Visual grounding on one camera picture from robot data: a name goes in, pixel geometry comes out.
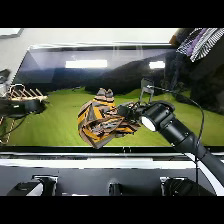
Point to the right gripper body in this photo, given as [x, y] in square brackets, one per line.
[131, 111]

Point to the yellow grey striped shirt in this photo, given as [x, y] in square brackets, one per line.
[100, 120]

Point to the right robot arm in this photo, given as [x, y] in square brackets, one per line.
[180, 133]

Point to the purple striped garment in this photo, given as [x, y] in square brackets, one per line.
[191, 41]

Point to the black white striped garment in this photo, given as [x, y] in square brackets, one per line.
[208, 41]

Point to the silver frame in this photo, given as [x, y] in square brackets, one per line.
[100, 163]

